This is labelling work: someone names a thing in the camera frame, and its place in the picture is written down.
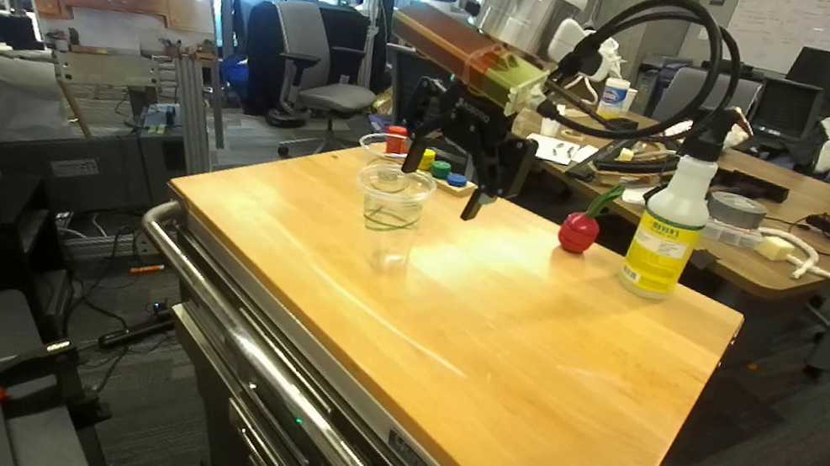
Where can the roll of grey duct tape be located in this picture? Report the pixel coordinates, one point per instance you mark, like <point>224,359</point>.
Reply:
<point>737,209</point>

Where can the aluminium frame with wooden board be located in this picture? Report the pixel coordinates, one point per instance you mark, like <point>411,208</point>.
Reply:
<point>125,37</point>

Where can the wooden board with coloured pegs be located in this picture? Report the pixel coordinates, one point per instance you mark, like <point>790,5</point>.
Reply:
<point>439,171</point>

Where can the small dark monitor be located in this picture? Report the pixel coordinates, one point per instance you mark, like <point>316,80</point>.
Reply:
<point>787,109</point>

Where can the white spray bottle yellow label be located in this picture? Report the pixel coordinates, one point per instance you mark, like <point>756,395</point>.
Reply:
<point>663,243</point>

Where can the red toy cherry green stem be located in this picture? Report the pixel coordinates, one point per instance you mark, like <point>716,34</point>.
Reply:
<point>577,232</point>

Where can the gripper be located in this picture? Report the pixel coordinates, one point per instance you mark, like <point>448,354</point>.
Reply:
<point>476,117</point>

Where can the white wipes canister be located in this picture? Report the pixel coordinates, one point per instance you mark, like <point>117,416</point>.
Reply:
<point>614,97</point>

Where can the sheet of white paper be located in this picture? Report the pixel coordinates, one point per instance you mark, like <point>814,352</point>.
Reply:
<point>558,149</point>

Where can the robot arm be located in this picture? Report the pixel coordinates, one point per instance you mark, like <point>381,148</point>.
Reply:
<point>527,9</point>

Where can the pale yellow block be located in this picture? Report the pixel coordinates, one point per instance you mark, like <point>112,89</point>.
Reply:
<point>773,248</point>

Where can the steel tool cart wooden top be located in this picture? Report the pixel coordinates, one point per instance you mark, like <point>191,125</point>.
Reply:
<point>488,348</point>

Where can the grey office chair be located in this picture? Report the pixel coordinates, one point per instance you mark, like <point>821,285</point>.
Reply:
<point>695,95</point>
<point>309,35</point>

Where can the clear plastic box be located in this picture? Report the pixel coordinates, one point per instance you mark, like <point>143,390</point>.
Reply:
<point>726,233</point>

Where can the white bent tube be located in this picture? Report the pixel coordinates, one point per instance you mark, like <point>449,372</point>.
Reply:
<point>806,258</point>

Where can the clear plastic cup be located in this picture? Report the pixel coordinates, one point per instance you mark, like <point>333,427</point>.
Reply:
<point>391,212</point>
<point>372,147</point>

